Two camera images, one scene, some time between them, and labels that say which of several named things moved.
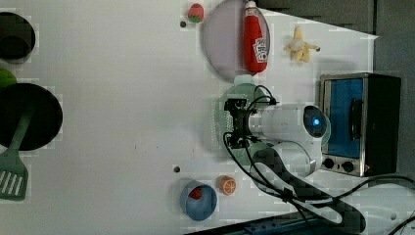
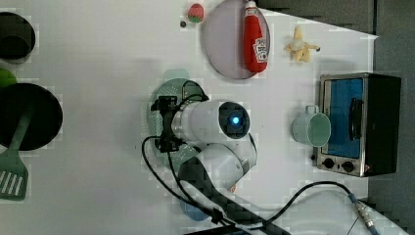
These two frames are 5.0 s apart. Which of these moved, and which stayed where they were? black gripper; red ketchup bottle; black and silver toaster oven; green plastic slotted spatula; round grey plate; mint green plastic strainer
Moved: mint green plastic strainer; black gripper
Stayed: black and silver toaster oven; round grey plate; red ketchup bottle; green plastic slotted spatula
